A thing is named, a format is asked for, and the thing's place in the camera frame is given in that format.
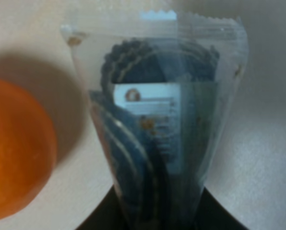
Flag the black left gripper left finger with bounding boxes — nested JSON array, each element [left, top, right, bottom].
[[76, 187, 126, 230]]

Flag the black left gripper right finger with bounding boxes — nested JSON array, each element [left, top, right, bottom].
[[193, 188, 248, 230]]

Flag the clear snack packet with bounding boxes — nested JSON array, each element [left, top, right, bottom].
[[61, 8, 248, 230]]

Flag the orange mandarin fruit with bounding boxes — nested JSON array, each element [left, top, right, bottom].
[[0, 79, 58, 220]]

